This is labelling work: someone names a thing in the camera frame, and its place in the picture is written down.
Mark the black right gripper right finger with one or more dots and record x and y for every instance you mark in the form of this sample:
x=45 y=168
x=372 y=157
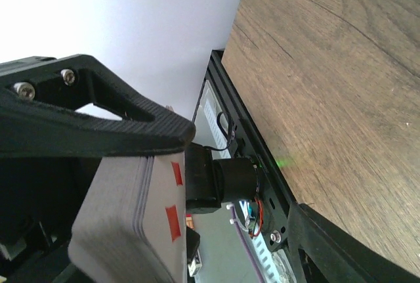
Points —
x=322 y=252

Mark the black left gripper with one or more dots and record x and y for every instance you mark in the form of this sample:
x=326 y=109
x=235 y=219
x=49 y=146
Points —
x=40 y=198

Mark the black mounting rail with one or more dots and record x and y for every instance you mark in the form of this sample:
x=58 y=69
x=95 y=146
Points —
x=274 y=192

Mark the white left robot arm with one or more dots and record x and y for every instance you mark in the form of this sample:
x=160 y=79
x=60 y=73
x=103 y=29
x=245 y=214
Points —
x=223 y=181

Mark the blue backed card deck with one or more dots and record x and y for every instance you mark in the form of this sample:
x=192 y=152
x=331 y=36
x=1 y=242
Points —
x=131 y=226

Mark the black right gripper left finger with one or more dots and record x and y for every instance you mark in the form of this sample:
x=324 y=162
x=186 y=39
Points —
x=76 y=107

